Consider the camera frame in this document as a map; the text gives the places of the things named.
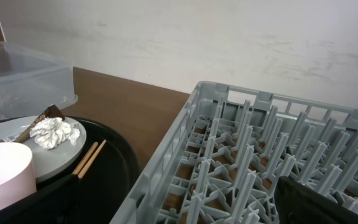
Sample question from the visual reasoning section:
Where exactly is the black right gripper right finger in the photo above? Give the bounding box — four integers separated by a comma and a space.
274, 176, 358, 224

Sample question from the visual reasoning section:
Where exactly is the round black serving tray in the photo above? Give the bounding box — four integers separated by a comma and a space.
36, 117, 139, 223

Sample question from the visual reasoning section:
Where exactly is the clear plastic waste bin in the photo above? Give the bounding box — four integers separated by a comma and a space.
0, 42, 78, 120

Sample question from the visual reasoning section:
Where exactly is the grey round plate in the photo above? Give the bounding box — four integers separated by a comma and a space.
0, 116, 86, 183

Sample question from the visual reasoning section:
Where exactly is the wooden chopstick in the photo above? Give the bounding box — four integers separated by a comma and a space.
77, 140, 106, 179
72, 142, 99, 175

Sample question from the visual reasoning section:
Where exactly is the pink plastic cup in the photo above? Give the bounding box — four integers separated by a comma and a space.
0, 142, 37, 210

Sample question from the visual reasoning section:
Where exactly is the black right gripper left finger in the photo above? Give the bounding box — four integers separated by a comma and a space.
0, 174, 80, 224

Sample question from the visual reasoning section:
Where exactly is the brown gold snack wrapper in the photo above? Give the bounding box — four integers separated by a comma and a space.
14, 105, 65, 143

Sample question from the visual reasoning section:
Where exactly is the grey plastic dishwasher rack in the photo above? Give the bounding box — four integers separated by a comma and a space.
112, 82, 358, 223

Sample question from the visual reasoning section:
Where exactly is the white napkin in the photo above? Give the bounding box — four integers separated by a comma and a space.
29, 117, 80, 151

